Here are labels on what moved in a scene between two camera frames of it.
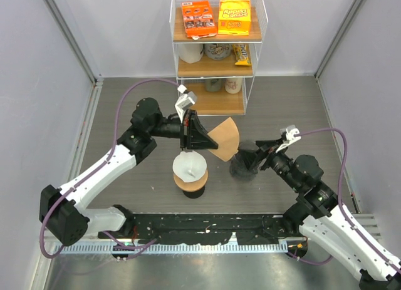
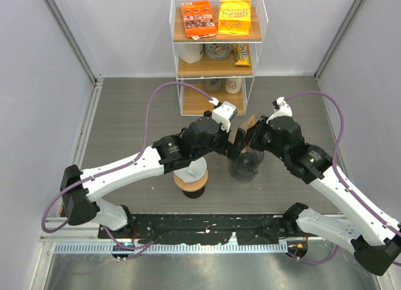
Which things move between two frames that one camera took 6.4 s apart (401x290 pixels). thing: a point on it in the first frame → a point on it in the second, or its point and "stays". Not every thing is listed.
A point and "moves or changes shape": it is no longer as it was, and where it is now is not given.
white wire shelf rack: x=217 y=33 stays
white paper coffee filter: x=189 y=166 stays
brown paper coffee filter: x=226 y=135 moves or changes shape
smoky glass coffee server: x=240 y=170 stays
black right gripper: x=252 y=156 → x=253 y=134
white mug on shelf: x=191 y=52 stays
